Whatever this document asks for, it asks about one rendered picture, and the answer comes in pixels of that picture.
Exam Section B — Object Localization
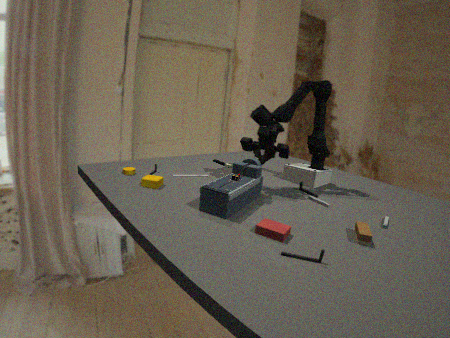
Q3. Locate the red rectangular block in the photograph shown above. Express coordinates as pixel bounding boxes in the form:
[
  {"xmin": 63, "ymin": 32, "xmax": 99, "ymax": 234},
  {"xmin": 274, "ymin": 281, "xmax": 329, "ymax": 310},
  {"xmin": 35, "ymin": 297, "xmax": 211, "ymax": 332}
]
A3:
[{"xmin": 255, "ymin": 218, "xmax": 291, "ymax": 242}]

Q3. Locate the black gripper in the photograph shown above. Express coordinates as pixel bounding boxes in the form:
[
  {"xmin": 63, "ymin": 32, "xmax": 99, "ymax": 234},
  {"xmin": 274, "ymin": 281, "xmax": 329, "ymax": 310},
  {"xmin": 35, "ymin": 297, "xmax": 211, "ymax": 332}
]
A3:
[{"xmin": 240, "ymin": 137, "xmax": 290, "ymax": 165}]

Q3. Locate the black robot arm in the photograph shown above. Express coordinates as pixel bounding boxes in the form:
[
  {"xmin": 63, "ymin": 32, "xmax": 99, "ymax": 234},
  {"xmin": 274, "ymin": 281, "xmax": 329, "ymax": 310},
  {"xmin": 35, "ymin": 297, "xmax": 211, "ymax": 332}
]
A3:
[{"xmin": 251, "ymin": 80, "xmax": 332, "ymax": 170}]

